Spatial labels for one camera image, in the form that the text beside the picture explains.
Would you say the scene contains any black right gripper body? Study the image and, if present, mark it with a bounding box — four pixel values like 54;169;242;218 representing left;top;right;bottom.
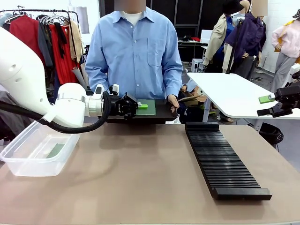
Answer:
274;81;300;111

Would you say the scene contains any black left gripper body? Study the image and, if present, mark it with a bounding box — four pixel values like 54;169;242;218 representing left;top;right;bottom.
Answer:
109;92;139;121

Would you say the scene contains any large green PCB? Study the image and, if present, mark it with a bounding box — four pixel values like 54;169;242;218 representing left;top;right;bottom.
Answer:
135;99;158;116

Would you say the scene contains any black rectangular tray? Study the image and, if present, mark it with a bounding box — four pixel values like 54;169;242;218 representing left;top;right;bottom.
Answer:
100;98;180;125

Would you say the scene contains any small green PCB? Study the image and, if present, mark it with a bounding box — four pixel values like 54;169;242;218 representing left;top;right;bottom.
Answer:
46;143;67;159

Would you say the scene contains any person's right forearm blue sleeve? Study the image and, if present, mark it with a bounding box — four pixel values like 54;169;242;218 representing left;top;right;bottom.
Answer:
85;64;111;95

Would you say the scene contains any person's left forearm blue sleeve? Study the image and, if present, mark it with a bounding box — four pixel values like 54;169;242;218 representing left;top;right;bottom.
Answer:
163;67;183;99

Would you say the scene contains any person's left hand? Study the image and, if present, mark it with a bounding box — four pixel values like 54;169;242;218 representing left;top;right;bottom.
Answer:
166;94;180;115

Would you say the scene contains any white desk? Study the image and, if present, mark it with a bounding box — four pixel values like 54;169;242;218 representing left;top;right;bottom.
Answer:
187;72;300;132

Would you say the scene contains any crouching person in dark clothes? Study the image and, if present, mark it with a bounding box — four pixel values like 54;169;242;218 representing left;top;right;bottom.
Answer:
178;79;211;125

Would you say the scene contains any mannequin in pink sweater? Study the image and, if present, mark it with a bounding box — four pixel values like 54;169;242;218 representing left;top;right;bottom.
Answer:
270;9;300;93

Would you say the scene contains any beige paper roll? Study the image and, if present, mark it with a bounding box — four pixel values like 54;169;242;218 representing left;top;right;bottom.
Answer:
80;61;91;89

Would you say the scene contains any light blue button shirt torso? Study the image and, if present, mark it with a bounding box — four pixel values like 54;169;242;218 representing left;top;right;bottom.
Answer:
84;7;183;101

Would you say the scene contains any grey paper roll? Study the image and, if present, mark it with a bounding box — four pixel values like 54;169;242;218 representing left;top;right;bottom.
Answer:
71;66;87;85

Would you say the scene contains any black stand pole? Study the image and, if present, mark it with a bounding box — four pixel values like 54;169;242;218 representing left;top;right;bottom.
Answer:
225;20;242;75

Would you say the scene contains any mannequin in purple jacket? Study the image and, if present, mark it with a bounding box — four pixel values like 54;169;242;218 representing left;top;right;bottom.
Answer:
224;0;267;80

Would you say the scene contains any white computer case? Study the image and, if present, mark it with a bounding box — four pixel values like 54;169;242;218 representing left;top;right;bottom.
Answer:
191;58;204;72

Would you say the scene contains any red pleated dress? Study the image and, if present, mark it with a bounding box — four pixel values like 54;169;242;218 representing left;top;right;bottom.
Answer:
48;24;80;85

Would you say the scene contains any black slotted PCB rack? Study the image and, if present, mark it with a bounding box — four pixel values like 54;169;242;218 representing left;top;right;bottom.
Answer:
185;121;273;201

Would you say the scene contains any mannequin in beige coat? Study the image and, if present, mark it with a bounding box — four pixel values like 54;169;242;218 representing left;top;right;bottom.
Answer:
202;11;238;73

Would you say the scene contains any beige hanging garment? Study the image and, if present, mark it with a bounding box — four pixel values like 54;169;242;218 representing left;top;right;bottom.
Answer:
68;19;83;63

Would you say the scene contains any black hanging scarf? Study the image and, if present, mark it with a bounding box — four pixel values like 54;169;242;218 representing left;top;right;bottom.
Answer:
53;22;68;60

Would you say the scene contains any black bucket hat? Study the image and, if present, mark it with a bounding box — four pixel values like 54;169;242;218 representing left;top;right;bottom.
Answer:
222;0;246;16

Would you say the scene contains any dark grey hanging garment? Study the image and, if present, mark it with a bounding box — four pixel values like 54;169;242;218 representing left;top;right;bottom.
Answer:
37;22;54;68

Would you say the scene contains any blurred person's head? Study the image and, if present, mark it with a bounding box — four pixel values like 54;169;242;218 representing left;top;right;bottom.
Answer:
114;0;147;12

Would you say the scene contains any black metal clothes rack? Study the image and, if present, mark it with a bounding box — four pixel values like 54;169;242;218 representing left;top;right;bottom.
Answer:
0;8;82;85

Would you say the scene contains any clear plastic storage box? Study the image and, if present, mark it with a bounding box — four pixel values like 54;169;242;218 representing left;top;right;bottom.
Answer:
0;120;82;177

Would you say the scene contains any dark grey cloth bundle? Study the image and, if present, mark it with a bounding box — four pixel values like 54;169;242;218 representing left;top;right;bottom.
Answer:
0;90;35;142

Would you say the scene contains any red shirt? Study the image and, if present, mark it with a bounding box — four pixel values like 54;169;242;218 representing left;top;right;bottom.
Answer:
8;15;46;68

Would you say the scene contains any light grey hanging garment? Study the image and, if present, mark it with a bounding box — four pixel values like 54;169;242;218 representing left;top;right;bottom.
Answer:
0;13;13;32

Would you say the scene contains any black cable bundle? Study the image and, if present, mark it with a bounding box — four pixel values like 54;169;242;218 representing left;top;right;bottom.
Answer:
258;122;285;146

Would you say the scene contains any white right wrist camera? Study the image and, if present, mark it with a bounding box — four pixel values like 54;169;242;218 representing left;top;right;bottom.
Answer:
290;63;300;77

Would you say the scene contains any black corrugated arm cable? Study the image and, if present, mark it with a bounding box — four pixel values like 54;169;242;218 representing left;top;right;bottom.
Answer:
0;90;112;135

